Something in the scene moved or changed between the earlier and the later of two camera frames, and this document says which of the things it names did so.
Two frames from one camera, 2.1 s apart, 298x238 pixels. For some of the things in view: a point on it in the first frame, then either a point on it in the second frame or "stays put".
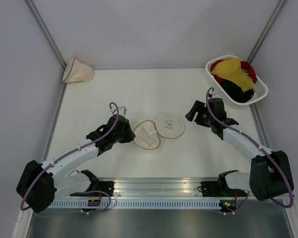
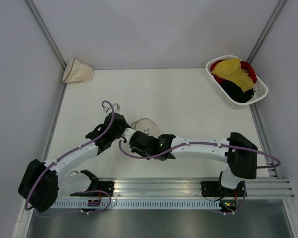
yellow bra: [230, 69] stays put
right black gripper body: [203, 118] to [145, 153]
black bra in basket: [236, 92] stays put
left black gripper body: [125, 136] stays put
